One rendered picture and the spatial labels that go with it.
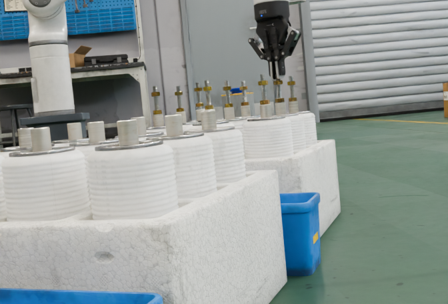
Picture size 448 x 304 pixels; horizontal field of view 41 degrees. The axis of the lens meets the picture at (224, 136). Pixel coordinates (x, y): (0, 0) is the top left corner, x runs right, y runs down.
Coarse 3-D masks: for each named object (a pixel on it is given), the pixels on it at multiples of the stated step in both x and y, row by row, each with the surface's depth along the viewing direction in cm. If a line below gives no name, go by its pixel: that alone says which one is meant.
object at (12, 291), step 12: (0, 288) 62; (0, 300) 62; (12, 300) 61; (24, 300) 60; (36, 300) 60; (48, 300) 59; (60, 300) 59; (72, 300) 58; (84, 300) 58; (96, 300) 57; (108, 300) 57; (120, 300) 56; (132, 300) 56; (144, 300) 55; (156, 300) 53
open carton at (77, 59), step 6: (78, 48) 578; (84, 48) 590; (90, 48) 603; (72, 54) 579; (78, 54) 590; (84, 54) 604; (72, 60) 580; (78, 60) 589; (72, 66) 580; (78, 66) 588
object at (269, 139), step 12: (276, 120) 114; (288, 120) 116; (252, 132) 114; (264, 132) 113; (276, 132) 113; (288, 132) 115; (252, 144) 115; (264, 144) 113; (276, 144) 114; (288, 144) 115; (252, 156) 115; (264, 156) 114; (276, 156) 114; (288, 156) 115
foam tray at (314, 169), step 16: (320, 144) 133; (256, 160) 111; (272, 160) 110; (288, 160) 109; (304, 160) 112; (320, 160) 126; (336, 160) 144; (288, 176) 109; (304, 176) 111; (320, 176) 125; (336, 176) 143; (288, 192) 110; (304, 192) 110; (320, 192) 124; (336, 192) 141; (320, 208) 123; (336, 208) 140; (320, 224) 122
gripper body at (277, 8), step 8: (256, 8) 126; (264, 8) 124; (272, 8) 124; (280, 8) 124; (288, 8) 126; (256, 16) 126; (264, 16) 125; (272, 16) 124; (280, 16) 125; (288, 16) 126; (264, 24) 128; (272, 24) 127; (280, 24) 125; (256, 32) 130; (280, 32) 125; (280, 40) 126
